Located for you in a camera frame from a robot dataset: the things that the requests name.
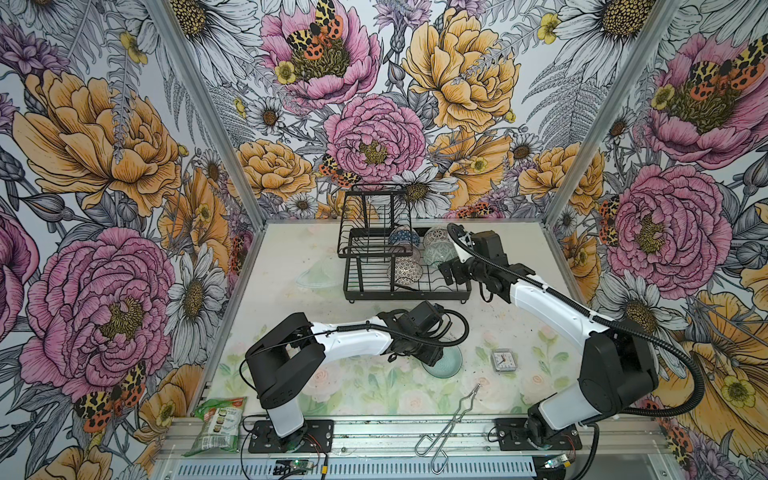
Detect plain green bowl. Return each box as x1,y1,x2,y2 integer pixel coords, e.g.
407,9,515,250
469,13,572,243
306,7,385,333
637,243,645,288
422,346,463,379

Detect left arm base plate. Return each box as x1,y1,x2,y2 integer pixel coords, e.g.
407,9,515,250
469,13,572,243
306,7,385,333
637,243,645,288
247,419,335,454

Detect green patterned bowl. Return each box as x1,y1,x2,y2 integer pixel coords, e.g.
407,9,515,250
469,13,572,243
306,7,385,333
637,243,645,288
422,239,457,268

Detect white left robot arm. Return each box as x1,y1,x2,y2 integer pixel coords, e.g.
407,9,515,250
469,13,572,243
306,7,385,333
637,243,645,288
244,301,461,443

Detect white red diamond bowl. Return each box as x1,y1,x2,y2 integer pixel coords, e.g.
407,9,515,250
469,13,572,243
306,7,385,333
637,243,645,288
422,226,451,248

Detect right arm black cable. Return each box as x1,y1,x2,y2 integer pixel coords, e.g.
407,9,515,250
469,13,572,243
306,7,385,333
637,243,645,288
446,223,706,480

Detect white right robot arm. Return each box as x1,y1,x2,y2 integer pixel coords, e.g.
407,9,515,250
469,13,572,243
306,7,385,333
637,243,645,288
440,223,659,447

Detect purple striped bowl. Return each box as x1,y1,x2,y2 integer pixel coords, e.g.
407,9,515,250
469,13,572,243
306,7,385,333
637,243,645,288
397,247,422,264

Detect green circuit board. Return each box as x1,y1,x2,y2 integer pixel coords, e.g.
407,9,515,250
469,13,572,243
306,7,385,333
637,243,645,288
272,459,317,479

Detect metal wire tongs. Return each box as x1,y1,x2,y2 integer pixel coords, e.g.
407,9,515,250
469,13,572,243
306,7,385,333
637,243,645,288
414,384,482,475

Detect green snack packet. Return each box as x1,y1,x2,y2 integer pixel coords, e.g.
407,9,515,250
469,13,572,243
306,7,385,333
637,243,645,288
183,397,247,457

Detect black wire dish rack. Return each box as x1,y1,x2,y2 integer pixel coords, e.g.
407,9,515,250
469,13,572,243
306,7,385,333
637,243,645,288
337,184,471,303

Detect blue patterned bowl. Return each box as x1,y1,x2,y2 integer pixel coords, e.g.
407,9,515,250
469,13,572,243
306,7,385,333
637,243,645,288
387,227,421,248

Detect black white dotted bowl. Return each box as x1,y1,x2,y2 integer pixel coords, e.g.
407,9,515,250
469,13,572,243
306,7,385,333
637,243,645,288
392,257,423,287

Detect small clear square clock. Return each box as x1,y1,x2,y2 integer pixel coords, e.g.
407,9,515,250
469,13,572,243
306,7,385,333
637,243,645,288
490,349,517,373

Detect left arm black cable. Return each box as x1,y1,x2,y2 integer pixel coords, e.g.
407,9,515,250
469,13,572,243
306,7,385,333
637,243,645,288
238,307,471,391

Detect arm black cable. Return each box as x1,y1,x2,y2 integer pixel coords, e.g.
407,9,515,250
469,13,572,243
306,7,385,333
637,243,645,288
238,307,471,391
446,223,706,480

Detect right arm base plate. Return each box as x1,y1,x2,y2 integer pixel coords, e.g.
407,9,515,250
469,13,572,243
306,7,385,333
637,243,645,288
486,415,583,452

